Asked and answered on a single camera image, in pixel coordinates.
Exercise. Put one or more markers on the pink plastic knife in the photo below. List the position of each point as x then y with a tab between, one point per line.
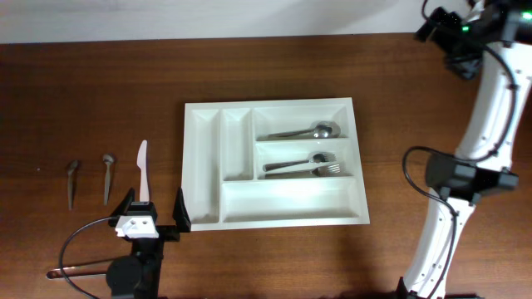
141	162

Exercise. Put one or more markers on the small dark metal teaspoon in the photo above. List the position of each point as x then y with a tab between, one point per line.
72	167

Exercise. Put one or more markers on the white plastic cutlery tray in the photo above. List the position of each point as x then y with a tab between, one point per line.
222	170

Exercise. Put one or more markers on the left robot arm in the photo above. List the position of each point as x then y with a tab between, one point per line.
137	275

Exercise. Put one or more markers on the metal tablespoon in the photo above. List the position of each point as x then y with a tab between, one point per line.
326	129
294	134

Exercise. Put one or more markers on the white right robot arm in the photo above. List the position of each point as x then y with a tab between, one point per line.
493	41

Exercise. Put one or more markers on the metal fork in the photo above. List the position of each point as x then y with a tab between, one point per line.
320	157
322	171

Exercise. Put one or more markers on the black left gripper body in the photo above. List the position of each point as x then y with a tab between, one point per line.
168	232

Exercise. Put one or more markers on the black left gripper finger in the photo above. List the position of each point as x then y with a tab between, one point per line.
180	214
124	205

